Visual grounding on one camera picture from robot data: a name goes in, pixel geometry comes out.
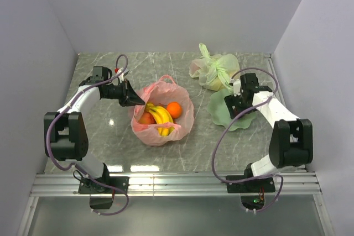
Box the tied green plastic bag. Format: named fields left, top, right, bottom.
left=189, top=43, right=240, bottom=92

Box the pink plastic bag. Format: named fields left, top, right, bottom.
left=129, top=75, right=194, bottom=146

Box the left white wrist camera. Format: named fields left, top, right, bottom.
left=114, top=68, right=129, bottom=82

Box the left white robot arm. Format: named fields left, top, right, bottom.
left=44, top=66, right=145, bottom=193

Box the fake peach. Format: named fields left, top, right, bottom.
left=138, top=112, right=155, bottom=125

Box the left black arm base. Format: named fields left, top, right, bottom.
left=78, top=176, right=129, bottom=210

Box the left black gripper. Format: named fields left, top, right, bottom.
left=103, top=78, right=145, bottom=107

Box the fake banana bunch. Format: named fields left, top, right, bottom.
left=145, top=103, right=174, bottom=137

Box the fake orange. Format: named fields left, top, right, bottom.
left=166, top=102, right=183, bottom=119

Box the green wavy fruit plate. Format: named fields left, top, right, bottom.
left=207, top=88, right=257, bottom=131

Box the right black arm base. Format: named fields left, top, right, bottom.
left=226, top=177, right=275, bottom=211

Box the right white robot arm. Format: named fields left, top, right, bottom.
left=224, top=73, right=313, bottom=191

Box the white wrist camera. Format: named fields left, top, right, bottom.
left=230, top=78, right=242, bottom=97
left=114, top=68, right=129, bottom=82

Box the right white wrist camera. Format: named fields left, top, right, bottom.
left=230, top=78, right=242, bottom=97

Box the aluminium rail frame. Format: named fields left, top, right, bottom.
left=16, top=53, right=337, bottom=236

